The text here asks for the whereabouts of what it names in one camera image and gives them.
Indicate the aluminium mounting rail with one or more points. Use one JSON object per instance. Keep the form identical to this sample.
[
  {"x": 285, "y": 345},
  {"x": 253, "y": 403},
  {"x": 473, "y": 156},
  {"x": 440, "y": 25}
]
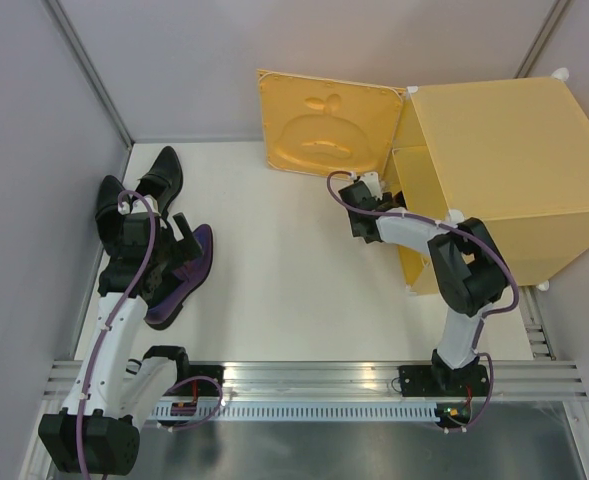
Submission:
[{"x": 340, "y": 348}]

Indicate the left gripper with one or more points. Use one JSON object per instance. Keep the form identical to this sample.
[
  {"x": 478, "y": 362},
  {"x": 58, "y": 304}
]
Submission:
[{"x": 180, "y": 252}]

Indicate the right aluminium corner post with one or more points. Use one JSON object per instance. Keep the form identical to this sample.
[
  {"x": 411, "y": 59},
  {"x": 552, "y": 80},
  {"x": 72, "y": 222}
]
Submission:
[{"x": 549, "y": 26}]

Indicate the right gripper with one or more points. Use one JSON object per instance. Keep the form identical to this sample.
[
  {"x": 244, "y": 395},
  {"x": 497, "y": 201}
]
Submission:
[{"x": 386, "y": 198}]

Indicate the white slotted cable duct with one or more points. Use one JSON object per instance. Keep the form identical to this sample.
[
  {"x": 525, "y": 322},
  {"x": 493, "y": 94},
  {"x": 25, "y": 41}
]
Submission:
[{"x": 327, "y": 412}]

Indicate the yellow cabinet door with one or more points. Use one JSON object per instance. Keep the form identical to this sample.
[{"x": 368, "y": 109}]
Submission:
[{"x": 315, "y": 126}]

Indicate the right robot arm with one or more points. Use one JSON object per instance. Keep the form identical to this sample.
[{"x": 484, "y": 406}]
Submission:
[{"x": 471, "y": 276}]

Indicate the aluminium corner post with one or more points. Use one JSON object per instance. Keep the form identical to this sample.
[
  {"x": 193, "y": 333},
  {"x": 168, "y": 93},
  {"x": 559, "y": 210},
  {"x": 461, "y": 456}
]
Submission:
[
  {"x": 89, "y": 71},
  {"x": 549, "y": 26}
]

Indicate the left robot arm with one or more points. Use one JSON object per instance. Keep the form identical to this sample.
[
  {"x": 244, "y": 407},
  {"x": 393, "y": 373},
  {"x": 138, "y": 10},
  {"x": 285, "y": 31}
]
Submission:
[{"x": 97, "y": 430}]

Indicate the yellow plastic shoe cabinet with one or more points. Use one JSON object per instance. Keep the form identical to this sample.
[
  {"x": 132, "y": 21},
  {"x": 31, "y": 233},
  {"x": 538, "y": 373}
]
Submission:
[{"x": 512, "y": 153}]

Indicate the purple loafer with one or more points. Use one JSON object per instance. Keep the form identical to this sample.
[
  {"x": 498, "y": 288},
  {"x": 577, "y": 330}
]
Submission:
[{"x": 178, "y": 285}]

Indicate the left aluminium corner post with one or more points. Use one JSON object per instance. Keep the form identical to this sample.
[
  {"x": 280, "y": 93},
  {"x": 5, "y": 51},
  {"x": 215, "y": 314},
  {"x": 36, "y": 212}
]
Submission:
[{"x": 89, "y": 71}]

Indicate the black loafer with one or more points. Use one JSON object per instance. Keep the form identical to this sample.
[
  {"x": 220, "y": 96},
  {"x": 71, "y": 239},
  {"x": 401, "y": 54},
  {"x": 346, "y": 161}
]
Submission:
[
  {"x": 163, "y": 181},
  {"x": 109, "y": 221}
]

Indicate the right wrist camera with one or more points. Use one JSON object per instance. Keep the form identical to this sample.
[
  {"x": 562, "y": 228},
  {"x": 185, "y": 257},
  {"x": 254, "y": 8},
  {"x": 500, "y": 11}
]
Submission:
[{"x": 372, "y": 181}]

